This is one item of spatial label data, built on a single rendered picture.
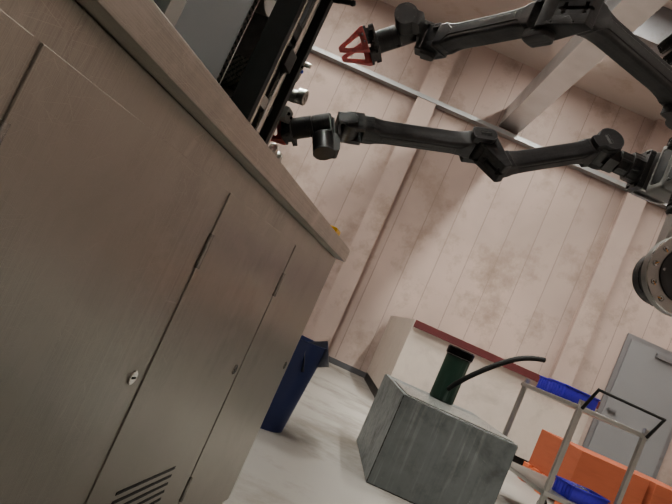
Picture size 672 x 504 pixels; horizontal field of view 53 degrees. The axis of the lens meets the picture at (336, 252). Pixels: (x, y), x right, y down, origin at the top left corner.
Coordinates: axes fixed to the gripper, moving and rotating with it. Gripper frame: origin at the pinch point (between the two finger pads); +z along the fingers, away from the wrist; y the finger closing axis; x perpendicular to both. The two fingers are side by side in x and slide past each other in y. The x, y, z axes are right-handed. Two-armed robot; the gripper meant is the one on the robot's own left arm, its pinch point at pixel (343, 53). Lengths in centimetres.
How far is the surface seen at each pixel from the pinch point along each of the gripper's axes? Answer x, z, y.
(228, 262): -56, 29, -56
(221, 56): -8.8, 24.8, -34.7
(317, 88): 338, 45, 779
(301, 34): -8.4, 7.6, -32.1
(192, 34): -1.9, 29.6, -34.6
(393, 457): -125, 33, 185
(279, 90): -17.1, 15.7, -28.2
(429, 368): -96, 5, 556
